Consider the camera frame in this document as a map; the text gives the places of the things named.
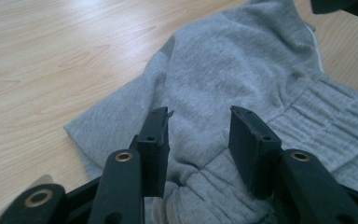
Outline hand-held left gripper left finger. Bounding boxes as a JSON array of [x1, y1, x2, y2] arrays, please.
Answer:
[[129, 105, 174, 199]]

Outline grey pants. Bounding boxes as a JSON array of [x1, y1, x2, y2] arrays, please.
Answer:
[[63, 0, 358, 224]]

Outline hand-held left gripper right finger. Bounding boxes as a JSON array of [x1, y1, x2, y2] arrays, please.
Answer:
[[227, 105, 283, 201]]

